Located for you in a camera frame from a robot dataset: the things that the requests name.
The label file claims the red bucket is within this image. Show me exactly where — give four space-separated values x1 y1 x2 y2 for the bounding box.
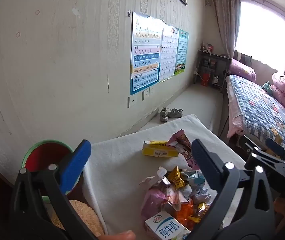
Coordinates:
201 72 212 86

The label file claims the crumpled white paper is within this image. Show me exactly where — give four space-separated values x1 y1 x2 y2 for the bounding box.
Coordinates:
183 170 211 202

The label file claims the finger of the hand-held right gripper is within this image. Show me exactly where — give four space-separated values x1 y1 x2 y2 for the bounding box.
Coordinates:
266 137 285 162
238 135 267 157

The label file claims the green rimmed red bin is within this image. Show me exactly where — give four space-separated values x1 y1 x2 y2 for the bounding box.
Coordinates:
21 140 84 203

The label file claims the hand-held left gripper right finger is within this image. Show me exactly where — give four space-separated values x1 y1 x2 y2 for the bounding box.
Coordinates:
183 139 275 240

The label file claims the teal chart wall poster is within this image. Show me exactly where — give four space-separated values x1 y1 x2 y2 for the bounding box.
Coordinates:
174 29 189 76

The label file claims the gold foil wrapper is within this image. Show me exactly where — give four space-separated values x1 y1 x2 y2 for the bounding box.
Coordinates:
190 202 209 223

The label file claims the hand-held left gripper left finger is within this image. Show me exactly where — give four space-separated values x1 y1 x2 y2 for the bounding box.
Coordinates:
10 139 100 240

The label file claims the yellow snack wrapper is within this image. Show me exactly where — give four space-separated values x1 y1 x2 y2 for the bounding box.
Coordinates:
166 166 185 189

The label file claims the brown fluffy blanket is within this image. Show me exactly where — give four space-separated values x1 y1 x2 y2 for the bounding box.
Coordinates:
50 199 108 238

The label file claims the orange plastic wrapper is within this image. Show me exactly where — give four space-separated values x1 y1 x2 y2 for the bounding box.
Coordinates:
173 197 208 228

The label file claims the purple pillow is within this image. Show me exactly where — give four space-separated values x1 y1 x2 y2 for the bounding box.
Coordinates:
230 58 257 82

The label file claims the blue letter wall poster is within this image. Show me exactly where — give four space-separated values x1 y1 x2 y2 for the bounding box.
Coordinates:
130 11 163 96

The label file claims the bed with patterned quilt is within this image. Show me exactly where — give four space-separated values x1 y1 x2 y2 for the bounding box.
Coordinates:
229 74 285 155

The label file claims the pink snack wrapper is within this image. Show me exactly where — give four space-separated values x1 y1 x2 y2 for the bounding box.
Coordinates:
166 129 200 172

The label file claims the dark shelf rack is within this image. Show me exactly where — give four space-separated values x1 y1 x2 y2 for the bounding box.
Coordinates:
195 49 232 90

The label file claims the window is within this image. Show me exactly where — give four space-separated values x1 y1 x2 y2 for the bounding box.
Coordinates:
235 0 285 73

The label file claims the white green milk carton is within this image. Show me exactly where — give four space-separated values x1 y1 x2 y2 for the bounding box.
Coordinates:
145 211 192 240

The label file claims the yellow cardboard box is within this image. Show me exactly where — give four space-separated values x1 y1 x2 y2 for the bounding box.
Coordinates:
142 140 180 157

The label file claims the person's left hand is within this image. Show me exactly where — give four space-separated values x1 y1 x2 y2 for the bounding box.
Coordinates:
99 231 136 240

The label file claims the white towel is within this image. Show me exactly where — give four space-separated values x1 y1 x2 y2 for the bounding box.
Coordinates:
82 114 248 237

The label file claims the pink bed sheet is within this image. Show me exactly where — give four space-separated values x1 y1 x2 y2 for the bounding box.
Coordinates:
226 76 245 138

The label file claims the pink plastic wrapper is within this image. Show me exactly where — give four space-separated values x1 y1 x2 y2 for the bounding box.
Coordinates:
141 187 173 220

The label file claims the white chart wall poster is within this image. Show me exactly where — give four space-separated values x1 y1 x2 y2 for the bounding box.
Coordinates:
158 22 180 83

